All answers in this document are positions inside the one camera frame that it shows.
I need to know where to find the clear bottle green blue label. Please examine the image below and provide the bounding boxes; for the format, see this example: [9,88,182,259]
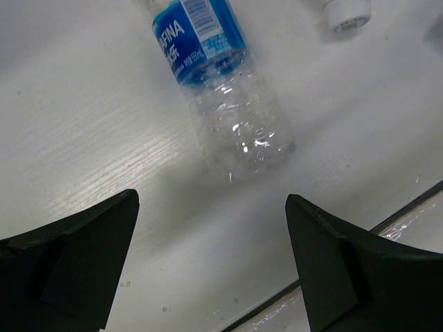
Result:
[321,0,372,34]

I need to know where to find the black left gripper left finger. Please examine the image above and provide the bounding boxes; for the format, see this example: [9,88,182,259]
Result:
[1,189,139,331]

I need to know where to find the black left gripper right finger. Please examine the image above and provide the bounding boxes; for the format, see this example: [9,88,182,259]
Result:
[284,193,443,332]

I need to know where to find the upright clear bottle blue label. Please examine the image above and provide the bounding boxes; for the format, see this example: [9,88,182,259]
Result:
[142,1,296,182]

